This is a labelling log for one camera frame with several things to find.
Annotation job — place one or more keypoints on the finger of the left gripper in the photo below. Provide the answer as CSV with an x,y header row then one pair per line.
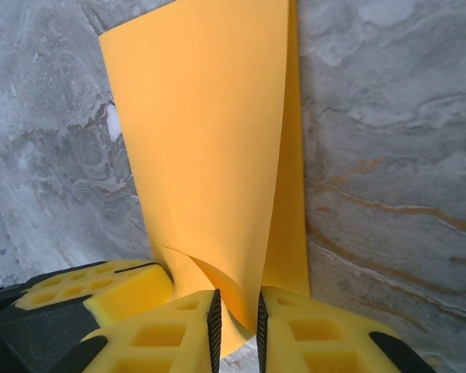
x,y
132,287

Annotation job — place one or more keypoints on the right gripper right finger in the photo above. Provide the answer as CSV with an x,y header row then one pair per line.
x,y
314,342

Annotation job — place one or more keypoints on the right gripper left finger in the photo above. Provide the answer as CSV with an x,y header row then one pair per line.
x,y
159,338

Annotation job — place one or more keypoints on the orange paper sheet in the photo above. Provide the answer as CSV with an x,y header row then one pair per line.
x,y
202,136

